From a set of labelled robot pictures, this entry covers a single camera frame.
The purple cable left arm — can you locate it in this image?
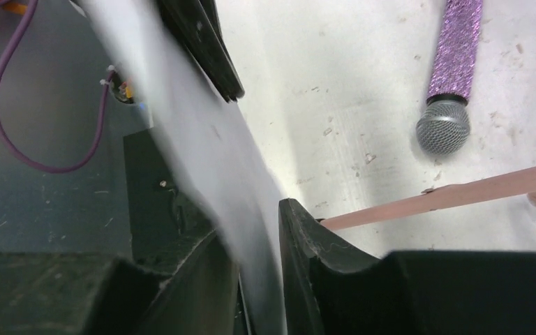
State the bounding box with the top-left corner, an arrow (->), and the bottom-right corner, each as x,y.
0,0 -> 117,174

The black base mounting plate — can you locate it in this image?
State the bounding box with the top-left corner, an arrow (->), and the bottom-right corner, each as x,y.
124,131 -> 216,274

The purple glitter microphone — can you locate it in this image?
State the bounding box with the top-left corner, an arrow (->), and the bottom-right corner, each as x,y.
416,0 -> 483,156

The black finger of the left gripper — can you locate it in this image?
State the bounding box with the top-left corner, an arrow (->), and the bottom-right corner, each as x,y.
156,0 -> 245,102

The pink perforated music stand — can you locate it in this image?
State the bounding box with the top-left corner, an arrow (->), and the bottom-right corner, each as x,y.
321,166 -> 536,230

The white sheet music paper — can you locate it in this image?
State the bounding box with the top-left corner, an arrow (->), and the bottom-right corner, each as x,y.
80,1 -> 288,334

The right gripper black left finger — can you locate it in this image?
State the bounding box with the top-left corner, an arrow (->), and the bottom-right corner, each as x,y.
0,230 -> 238,334

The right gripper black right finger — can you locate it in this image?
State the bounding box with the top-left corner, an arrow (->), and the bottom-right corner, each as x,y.
278,199 -> 536,334

